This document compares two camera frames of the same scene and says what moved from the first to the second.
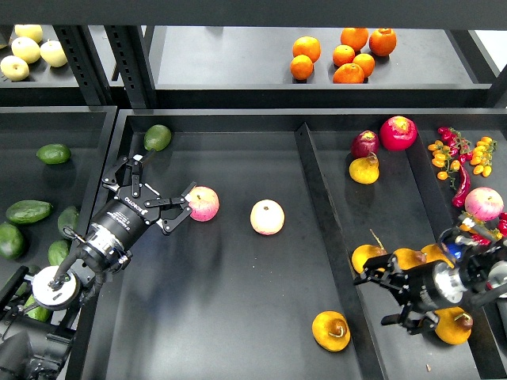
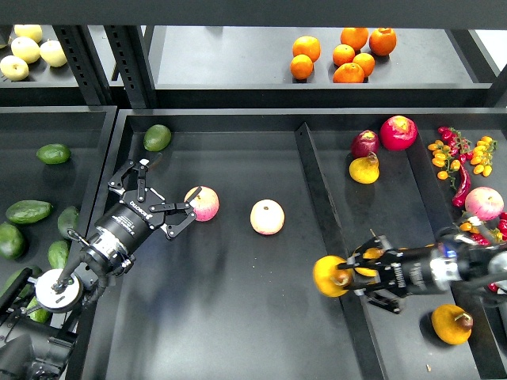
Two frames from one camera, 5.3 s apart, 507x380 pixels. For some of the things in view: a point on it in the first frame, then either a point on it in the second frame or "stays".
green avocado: [38, 313] stays
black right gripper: [425, 289] → [416, 271]
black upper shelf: [249, 67] stays
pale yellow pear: [14, 68] stays
